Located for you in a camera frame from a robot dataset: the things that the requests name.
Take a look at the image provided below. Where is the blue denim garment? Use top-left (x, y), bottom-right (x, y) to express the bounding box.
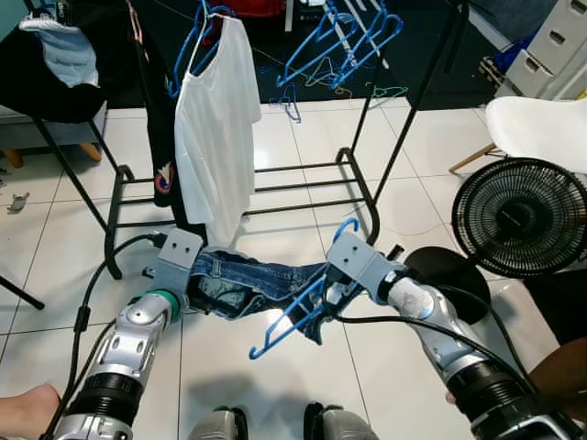
top-left (188, 249), bottom-right (336, 345)

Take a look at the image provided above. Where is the green plastic hanger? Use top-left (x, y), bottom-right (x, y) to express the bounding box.
top-left (367, 85), bottom-right (409, 100)

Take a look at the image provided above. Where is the dark blue plastic hanger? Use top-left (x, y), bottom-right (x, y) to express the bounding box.
top-left (271, 85), bottom-right (304, 123)

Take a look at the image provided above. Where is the pink hanger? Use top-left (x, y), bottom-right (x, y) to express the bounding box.
top-left (124, 0), bottom-right (148, 42)

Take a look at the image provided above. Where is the black floor fan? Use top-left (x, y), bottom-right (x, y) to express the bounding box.
top-left (404, 158), bottom-right (587, 324)

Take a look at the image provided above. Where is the white plastic chair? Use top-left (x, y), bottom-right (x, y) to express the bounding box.
top-left (448, 96), bottom-right (587, 175)

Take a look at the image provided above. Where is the person in dark shorts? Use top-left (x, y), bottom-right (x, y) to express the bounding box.
top-left (523, 270), bottom-right (587, 423)

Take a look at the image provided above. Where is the white drawer cabinet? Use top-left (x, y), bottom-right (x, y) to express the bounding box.
top-left (500, 0), bottom-right (587, 100)

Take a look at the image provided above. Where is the grey right robot leg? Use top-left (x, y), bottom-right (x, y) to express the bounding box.
top-left (303, 403), bottom-right (375, 440)

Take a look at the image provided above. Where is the grey robot leg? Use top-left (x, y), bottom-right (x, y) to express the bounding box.
top-left (303, 403), bottom-right (375, 440)
top-left (186, 406), bottom-right (247, 440)

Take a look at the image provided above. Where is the white t-shirt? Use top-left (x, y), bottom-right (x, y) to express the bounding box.
top-left (174, 14), bottom-right (262, 247)

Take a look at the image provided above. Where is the maroon cloth with yellow print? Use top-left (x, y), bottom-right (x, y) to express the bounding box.
top-left (220, 0), bottom-right (285, 17)

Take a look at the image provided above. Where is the grey left robot leg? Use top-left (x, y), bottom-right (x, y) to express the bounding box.
top-left (186, 406), bottom-right (247, 440)

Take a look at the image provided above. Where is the black metal clothes rack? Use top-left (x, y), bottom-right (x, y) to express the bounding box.
top-left (28, 0), bottom-right (469, 281)

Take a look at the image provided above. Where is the grey cushioned seat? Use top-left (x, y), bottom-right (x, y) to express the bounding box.
top-left (0, 101), bottom-right (106, 171)

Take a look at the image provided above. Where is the light blue garment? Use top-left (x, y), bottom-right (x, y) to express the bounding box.
top-left (18, 14), bottom-right (100, 88)

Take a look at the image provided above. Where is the black garment pile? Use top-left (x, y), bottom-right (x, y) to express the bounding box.
top-left (0, 0), bottom-right (138, 125)

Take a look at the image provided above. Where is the person bare foot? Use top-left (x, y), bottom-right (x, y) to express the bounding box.
top-left (0, 383), bottom-right (61, 439)

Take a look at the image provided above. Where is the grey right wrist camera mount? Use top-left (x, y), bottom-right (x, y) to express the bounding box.
top-left (326, 231), bottom-right (404, 303)

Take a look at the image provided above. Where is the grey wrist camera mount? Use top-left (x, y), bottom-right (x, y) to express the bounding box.
top-left (326, 231), bottom-right (404, 303)
top-left (151, 229), bottom-right (205, 299)

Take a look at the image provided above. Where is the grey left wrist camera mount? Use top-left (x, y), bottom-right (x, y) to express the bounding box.
top-left (151, 229), bottom-right (205, 299)

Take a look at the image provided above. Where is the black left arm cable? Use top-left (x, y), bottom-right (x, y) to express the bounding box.
top-left (41, 234), bottom-right (171, 440)

